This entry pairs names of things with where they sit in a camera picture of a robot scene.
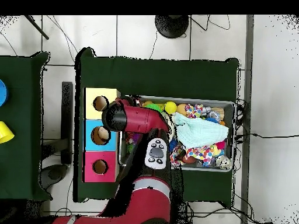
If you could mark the green spiky rubber ball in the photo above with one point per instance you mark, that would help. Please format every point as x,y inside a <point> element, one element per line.
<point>153,107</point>

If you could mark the dark green table cloth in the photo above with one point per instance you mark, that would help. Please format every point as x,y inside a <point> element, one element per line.
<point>163,79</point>

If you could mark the tan orange ball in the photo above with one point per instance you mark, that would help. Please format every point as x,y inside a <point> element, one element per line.
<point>181,109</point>

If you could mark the large colourful dotted cloth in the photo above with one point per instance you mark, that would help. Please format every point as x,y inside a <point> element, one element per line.
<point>203,154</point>

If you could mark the yellow cup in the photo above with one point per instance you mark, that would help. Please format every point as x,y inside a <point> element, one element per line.
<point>4,133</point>

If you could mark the green cloth side table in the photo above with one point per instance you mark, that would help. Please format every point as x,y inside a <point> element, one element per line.
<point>23,163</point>

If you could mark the black panel stand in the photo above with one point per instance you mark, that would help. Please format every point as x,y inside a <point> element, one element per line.
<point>67,121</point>

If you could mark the silver crushed can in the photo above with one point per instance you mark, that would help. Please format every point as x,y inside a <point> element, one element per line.
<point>223,162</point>

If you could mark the shallow clear mesh bin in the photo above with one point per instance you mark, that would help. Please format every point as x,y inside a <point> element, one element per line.
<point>230,106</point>

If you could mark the small colourful dotted cloth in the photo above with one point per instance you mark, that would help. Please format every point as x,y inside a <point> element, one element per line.
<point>195,110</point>

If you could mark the black round stand base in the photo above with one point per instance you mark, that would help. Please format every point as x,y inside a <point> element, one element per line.
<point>172,25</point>

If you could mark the yellow ball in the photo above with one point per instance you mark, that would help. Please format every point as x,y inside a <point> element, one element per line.
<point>170,108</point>

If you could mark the mint green cloth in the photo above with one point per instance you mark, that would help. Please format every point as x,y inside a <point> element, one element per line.
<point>201,131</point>

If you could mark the blue round object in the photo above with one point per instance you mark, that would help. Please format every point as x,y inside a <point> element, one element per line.
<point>3,92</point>

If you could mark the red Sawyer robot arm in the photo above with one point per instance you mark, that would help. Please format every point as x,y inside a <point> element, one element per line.
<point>140,119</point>

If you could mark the grey round stand foot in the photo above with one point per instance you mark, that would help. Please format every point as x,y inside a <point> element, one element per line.
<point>55,175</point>

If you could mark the black pole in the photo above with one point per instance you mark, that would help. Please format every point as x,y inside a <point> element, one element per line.
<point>37,28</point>

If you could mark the wooden box with three holes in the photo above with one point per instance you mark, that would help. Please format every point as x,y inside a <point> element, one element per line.
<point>91,95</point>

